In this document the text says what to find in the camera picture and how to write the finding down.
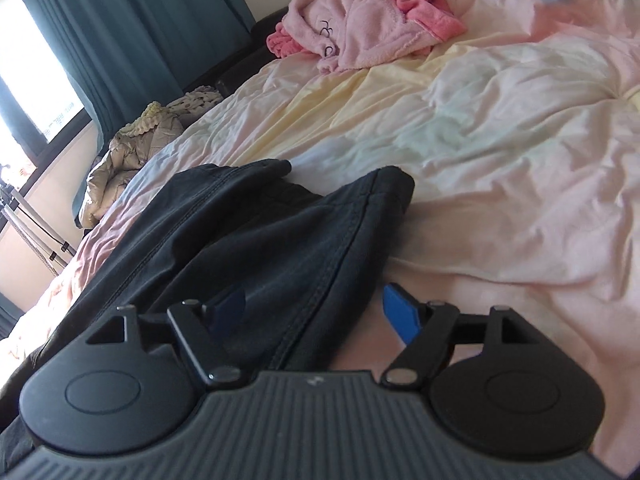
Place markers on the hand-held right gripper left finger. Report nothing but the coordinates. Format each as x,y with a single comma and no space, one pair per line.
227,310

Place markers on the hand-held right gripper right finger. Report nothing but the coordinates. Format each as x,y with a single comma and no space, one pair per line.
400,310

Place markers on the black pants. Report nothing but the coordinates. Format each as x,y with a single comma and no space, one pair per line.
280,240

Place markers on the beige quilted jacket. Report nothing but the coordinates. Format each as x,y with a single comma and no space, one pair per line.
130,160

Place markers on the pastel bedsheet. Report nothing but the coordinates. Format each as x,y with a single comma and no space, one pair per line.
500,160

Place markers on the cream ruffled knit garment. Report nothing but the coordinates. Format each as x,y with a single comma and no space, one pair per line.
195,100

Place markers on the garment steamer stand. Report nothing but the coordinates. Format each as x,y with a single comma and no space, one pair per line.
30,230

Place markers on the black sofa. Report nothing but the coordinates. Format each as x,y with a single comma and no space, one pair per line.
240,55

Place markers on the pink fleece robe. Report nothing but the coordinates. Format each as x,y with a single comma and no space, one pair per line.
350,20

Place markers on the dark framed window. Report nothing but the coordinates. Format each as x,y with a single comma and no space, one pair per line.
30,85

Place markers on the wide blue curtain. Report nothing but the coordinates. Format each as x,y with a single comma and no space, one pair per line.
125,20

